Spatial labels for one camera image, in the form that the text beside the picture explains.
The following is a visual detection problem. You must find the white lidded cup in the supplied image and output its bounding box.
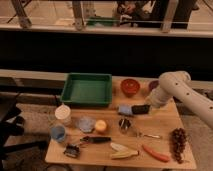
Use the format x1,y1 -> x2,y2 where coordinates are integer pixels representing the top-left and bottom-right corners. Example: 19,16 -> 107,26
55,104 -> 71,125

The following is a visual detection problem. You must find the small metal cup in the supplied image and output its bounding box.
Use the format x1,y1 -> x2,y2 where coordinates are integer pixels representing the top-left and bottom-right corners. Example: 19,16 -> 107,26
119,118 -> 131,134

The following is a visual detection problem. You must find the metal spoon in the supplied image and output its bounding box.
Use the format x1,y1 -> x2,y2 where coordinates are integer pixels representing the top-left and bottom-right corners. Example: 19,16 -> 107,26
133,132 -> 162,139

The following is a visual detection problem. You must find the purple grape bunch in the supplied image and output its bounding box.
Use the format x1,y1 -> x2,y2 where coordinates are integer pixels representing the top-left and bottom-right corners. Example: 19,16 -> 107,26
171,128 -> 187,164

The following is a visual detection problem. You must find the black office chair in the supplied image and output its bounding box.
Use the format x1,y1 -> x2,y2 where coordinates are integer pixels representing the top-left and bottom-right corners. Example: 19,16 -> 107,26
0,82 -> 47,171

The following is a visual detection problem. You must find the red bowl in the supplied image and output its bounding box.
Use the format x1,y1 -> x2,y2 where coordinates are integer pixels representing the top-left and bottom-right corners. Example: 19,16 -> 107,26
120,79 -> 140,97

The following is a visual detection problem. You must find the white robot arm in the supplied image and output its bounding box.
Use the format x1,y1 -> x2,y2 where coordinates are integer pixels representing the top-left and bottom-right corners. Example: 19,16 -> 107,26
147,71 -> 213,129

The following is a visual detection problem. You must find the green plastic tray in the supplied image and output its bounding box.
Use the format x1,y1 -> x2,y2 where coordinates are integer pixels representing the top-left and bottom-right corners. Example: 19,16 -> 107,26
60,73 -> 112,107

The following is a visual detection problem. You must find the blue cup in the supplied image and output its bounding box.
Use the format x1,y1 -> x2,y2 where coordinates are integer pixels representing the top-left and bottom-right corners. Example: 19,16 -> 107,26
50,125 -> 66,143

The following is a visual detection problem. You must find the orange ball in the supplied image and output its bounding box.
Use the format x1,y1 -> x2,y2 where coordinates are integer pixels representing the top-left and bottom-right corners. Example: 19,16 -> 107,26
95,120 -> 107,133

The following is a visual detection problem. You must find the blue sponge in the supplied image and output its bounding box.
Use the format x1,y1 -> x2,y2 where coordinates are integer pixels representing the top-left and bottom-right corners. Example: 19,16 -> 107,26
118,105 -> 133,116

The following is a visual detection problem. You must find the black binder clip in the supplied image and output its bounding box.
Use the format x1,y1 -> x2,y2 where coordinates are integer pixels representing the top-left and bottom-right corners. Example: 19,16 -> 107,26
64,145 -> 80,158

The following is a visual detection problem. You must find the black handled tool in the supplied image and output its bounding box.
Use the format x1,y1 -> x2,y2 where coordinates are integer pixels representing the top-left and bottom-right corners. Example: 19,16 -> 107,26
80,136 -> 111,144

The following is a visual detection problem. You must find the purple bowl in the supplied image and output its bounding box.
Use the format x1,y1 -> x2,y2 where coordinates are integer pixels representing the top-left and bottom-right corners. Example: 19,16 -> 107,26
148,80 -> 159,91

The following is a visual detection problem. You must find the orange carrot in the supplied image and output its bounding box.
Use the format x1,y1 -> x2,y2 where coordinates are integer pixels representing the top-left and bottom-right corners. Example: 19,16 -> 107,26
142,144 -> 170,163

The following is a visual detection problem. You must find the black eraser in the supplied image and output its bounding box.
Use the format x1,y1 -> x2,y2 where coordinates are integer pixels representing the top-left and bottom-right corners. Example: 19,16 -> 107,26
132,105 -> 150,115

